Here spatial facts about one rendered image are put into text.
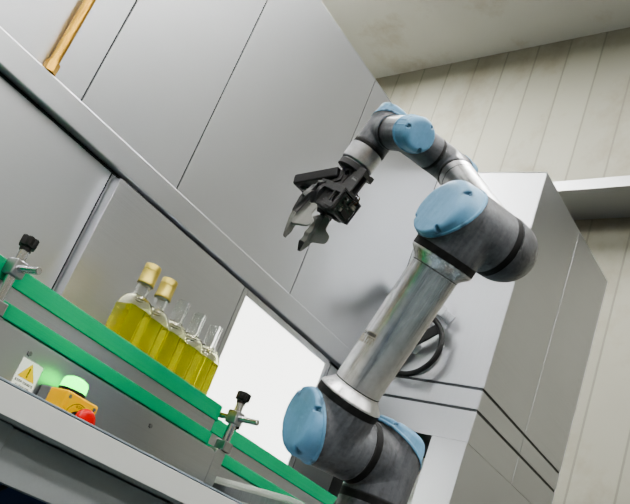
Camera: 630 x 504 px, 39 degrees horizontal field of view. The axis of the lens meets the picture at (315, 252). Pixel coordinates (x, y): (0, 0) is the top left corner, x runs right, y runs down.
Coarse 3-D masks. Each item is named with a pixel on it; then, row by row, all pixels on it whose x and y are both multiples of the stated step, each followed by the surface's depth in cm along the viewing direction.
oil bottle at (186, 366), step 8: (192, 336) 187; (192, 344) 186; (200, 344) 188; (184, 352) 185; (192, 352) 186; (200, 352) 188; (184, 360) 184; (192, 360) 186; (176, 368) 183; (184, 368) 185; (192, 368) 186; (184, 376) 185; (192, 376) 187
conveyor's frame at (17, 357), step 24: (0, 336) 135; (24, 336) 139; (0, 360) 135; (24, 360) 139; (48, 360) 142; (24, 384) 139; (48, 384) 143; (96, 384) 150; (120, 408) 155; (144, 408) 160; (120, 432) 155; (144, 432) 160; (168, 432) 164; (168, 456) 165; (192, 456) 170; (240, 480) 196
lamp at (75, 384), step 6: (66, 378) 141; (72, 378) 141; (78, 378) 141; (60, 384) 141; (66, 384) 140; (72, 384) 140; (78, 384) 141; (84, 384) 141; (72, 390) 140; (78, 390) 140; (84, 390) 141; (84, 396) 142
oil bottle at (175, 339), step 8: (168, 320) 184; (168, 328) 182; (176, 328) 182; (184, 328) 185; (168, 336) 181; (176, 336) 182; (184, 336) 184; (168, 344) 181; (176, 344) 182; (184, 344) 184; (160, 352) 179; (168, 352) 181; (176, 352) 182; (160, 360) 179; (168, 360) 181; (176, 360) 183; (168, 368) 181
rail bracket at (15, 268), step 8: (24, 240) 138; (32, 240) 138; (24, 248) 138; (32, 248) 138; (16, 256) 137; (24, 256) 138; (8, 264) 136; (16, 264) 136; (24, 264) 137; (8, 272) 136; (16, 272) 136; (24, 272) 135; (32, 272) 134; (40, 272) 134; (8, 280) 136; (0, 288) 135; (8, 288) 136; (0, 296) 135; (0, 304) 134; (0, 312) 134
